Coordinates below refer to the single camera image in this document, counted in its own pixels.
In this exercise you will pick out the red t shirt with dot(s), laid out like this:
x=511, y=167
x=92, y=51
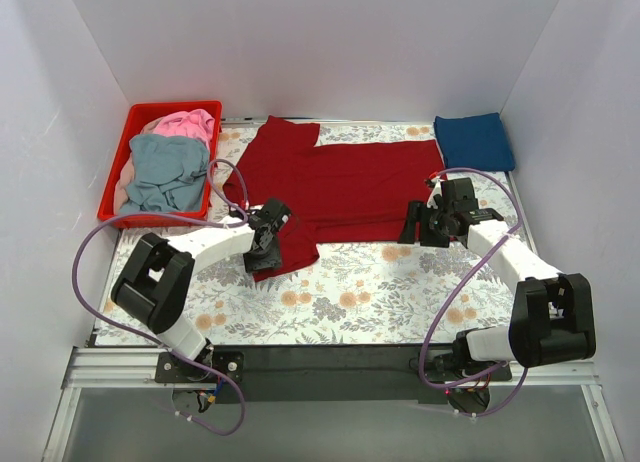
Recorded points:
x=338, y=193

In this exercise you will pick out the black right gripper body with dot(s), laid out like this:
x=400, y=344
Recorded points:
x=415, y=223

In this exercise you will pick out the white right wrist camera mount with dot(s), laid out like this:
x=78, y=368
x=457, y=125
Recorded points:
x=433, y=183

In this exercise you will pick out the red plastic bin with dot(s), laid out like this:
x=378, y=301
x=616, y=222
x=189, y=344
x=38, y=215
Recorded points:
x=139, y=115

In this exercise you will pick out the folded blue t shirt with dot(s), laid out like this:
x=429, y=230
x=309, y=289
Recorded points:
x=478, y=142

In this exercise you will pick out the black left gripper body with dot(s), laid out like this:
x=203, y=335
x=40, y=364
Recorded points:
x=262, y=258

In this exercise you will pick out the aluminium frame rail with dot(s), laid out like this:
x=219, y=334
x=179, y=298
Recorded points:
x=322, y=403

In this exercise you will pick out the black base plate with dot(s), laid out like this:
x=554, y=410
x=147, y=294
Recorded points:
x=295, y=373

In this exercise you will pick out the grey blue t shirt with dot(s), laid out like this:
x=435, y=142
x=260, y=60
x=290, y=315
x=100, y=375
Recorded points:
x=169, y=175

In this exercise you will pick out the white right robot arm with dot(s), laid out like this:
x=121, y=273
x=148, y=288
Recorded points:
x=551, y=318

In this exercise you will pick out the pink t shirt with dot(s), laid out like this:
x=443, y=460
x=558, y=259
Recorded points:
x=195, y=124

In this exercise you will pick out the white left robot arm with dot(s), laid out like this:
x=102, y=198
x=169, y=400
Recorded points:
x=153, y=285

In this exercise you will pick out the beige t shirt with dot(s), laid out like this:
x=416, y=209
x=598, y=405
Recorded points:
x=127, y=173

